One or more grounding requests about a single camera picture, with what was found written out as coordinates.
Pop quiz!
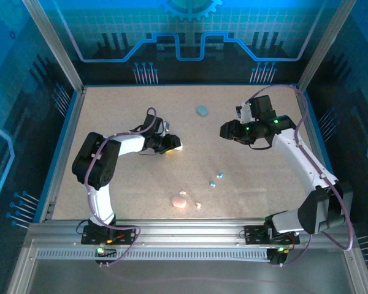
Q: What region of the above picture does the pink earbud charging case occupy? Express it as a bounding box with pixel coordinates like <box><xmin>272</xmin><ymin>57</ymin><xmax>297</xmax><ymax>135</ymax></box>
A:
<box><xmin>171</xmin><ymin>196</ymin><xmax>188</xmax><ymax>209</ymax></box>

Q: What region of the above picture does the black box with green light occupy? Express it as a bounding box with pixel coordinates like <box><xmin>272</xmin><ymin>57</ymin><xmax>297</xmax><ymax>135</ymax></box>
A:
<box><xmin>94</xmin><ymin>244</ymin><xmax>118</xmax><ymax>268</ymax></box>
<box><xmin>267</xmin><ymin>244</ymin><xmax>295</xmax><ymax>267</ymax></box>

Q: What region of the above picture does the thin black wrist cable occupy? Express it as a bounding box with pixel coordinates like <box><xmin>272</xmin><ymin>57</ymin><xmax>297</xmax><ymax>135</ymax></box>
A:
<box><xmin>248</xmin><ymin>139</ymin><xmax>274</xmax><ymax>151</ymax></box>

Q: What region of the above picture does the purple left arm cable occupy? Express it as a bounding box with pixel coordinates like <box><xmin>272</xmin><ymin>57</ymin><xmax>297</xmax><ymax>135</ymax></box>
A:
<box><xmin>76</xmin><ymin>107</ymin><xmax>158</xmax><ymax>268</ymax></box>

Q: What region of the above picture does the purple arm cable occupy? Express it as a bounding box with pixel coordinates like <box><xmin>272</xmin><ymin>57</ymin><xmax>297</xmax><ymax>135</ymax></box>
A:
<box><xmin>247</xmin><ymin>85</ymin><xmax>355</xmax><ymax>267</ymax></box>
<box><xmin>76</xmin><ymin>107</ymin><xmax>158</xmax><ymax>268</ymax></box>

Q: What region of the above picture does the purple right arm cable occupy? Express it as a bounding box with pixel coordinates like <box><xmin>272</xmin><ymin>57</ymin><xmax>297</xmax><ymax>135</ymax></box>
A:
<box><xmin>247</xmin><ymin>85</ymin><xmax>355</xmax><ymax>267</ymax></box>

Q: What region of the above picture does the aluminium frame rail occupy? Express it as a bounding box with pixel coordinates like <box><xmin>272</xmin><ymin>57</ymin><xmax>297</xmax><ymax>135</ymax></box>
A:
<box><xmin>41</xmin><ymin>87</ymin><xmax>87</xmax><ymax>223</ymax></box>
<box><xmin>294</xmin><ymin>85</ymin><xmax>341</xmax><ymax>221</ymax></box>

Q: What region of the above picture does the slotted grey cable duct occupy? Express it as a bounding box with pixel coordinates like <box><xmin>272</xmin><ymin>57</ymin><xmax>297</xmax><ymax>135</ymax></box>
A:
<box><xmin>36</xmin><ymin>247</ymin><xmax>272</xmax><ymax>262</ymax></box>

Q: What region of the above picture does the aluminium frame post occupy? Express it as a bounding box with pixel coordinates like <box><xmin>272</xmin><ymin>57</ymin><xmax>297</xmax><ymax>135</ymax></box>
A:
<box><xmin>6</xmin><ymin>244</ymin><xmax>37</xmax><ymax>294</ymax></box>
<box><xmin>297</xmin><ymin>0</ymin><xmax>356</xmax><ymax>92</ymax></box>
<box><xmin>21</xmin><ymin>0</ymin><xmax>87</xmax><ymax>92</ymax></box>
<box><xmin>343</xmin><ymin>244</ymin><xmax>368</xmax><ymax>294</ymax></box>

